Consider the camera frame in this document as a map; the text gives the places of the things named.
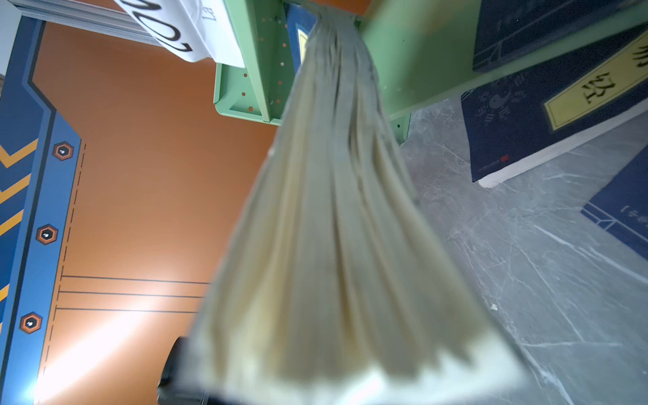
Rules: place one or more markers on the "green two-tier shelf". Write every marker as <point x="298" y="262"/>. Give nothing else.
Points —
<point x="423" y="51"/>

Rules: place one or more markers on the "blue book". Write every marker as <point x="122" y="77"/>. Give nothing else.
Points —
<point x="524" y="120"/>
<point x="334" y="288"/>
<point x="510" y="29"/>

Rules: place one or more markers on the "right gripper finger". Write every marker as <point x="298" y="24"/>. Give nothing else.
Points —
<point x="168" y="390"/>

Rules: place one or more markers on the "white LOVER book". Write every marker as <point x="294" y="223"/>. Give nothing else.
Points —
<point x="169" y="23"/>

